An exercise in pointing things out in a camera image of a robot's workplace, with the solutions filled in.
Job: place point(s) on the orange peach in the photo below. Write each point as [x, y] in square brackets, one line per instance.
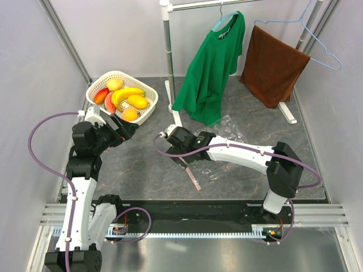
[130, 114]

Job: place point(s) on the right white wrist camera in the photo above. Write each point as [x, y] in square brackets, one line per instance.
[167, 132]

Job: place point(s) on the red mango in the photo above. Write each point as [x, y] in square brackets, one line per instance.
[101, 96]

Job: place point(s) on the white slotted cable duct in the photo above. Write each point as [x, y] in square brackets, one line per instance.
[255, 233]

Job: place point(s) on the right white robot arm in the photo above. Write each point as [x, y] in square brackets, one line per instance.
[279, 163]

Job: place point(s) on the left aluminium frame post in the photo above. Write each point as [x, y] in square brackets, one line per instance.
[66, 40]

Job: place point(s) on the pale yellow pear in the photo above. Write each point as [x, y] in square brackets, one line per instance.
[114, 84]

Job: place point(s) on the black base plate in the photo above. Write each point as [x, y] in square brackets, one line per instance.
[171, 217]

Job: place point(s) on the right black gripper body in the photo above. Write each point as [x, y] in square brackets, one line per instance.
[174, 150]

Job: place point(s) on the teal shirt hanger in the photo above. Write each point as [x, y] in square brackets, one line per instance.
[223, 18]

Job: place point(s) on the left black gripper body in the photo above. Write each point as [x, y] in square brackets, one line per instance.
[108, 137]

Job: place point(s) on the watermelon slice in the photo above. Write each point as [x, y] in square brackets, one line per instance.
[109, 105]

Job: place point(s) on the white clothes rack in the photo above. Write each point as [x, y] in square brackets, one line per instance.
[167, 8]

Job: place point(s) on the yellow banana bunch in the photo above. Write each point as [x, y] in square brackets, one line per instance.
[122, 94]

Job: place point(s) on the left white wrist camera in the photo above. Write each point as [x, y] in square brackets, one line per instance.
[98, 117]

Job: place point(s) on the white perforated plastic basket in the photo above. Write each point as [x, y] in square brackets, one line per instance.
[128, 81]

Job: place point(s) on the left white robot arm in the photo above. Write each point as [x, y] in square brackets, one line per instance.
[85, 225]

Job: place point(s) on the clear zip top bag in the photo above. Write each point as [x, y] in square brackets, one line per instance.
[218, 158]

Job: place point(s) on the green t-shirt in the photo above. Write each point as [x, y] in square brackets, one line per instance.
[217, 58]

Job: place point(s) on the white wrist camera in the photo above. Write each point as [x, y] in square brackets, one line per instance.
[167, 132]
[98, 117]

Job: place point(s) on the light blue wire hanger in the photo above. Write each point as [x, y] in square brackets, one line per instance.
[317, 39]

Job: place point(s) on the aluminium frame post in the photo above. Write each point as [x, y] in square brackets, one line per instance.
[322, 23]
[66, 40]

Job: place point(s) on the right aluminium frame post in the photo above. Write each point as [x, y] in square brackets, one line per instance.
[322, 23]

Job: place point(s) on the yellow mango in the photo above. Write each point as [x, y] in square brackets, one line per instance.
[137, 101]

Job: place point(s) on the brown towel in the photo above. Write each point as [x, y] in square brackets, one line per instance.
[272, 68]

